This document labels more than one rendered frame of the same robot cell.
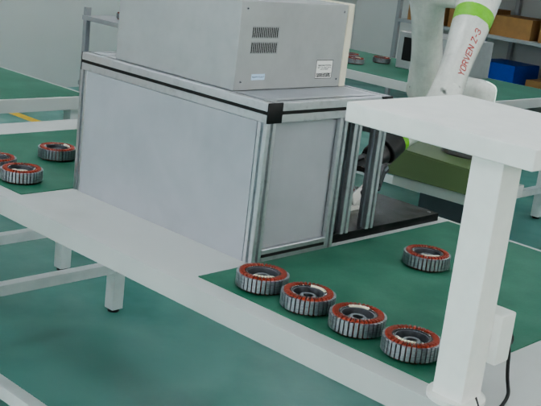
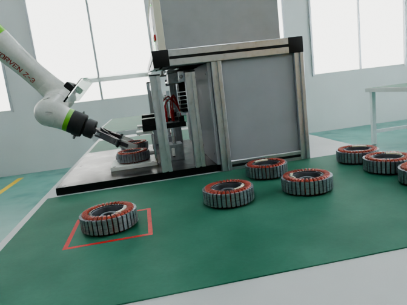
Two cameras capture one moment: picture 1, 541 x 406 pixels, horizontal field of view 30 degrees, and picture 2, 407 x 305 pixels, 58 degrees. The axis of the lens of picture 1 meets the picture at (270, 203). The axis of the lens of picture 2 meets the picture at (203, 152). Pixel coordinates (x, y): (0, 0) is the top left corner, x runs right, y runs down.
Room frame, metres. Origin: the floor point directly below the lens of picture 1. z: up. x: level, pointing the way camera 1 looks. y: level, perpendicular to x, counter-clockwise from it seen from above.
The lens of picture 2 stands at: (3.66, 0.98, 1.00)
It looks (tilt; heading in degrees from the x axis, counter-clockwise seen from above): 10 degrees down; 219
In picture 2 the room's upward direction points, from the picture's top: 7 degrees counter-clockwise
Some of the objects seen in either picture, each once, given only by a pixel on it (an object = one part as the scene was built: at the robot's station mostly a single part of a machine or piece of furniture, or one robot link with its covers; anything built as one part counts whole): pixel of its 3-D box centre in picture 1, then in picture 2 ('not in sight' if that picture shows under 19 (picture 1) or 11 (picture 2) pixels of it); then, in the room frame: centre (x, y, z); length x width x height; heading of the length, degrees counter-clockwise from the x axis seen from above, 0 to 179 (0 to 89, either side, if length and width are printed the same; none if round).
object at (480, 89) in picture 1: (468, 106); not in sight; (3.29, -0.61, 0.99); 0.16 x 0.13 x 0.19; 69
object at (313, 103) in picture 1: (233, 82); (208, 62); (2.54, 0.13, 1.09); 0.68 x 0.44 x 0.05; 48
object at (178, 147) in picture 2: not in sight; (175, 150); (2.75, 0.10, 0.80); 0.08 x 0.05 x 0.06; 48
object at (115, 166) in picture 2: not in sight; (134, 162); (2.86, 0.01, 0.78); 0.15 x 0.15 x 0.01; 48
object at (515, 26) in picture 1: (522, 27); not in sight; (9.41, -2.10, 0.87); 0.42 x 0.40 x 0.18; 47
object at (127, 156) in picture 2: not in sight; (133, 155); (2.86, 0.01, 0.80); 0.11 x 0.11 x 0.04
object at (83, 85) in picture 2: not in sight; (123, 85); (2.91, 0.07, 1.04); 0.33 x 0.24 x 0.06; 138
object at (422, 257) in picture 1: (426, 258); not in sight; (2.29, -0.38, 0.77); 0.11 x 0.11 x 0.04
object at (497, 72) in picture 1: (505, 76); not in sight; (9.46, -2.04, 0.41); 0.42 x 0.42 x 0.26; 46
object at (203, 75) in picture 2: not in sight; (197, 110); (2.59, 0.09, 0.92); 0.66 x 0.01 x 0.30; 48
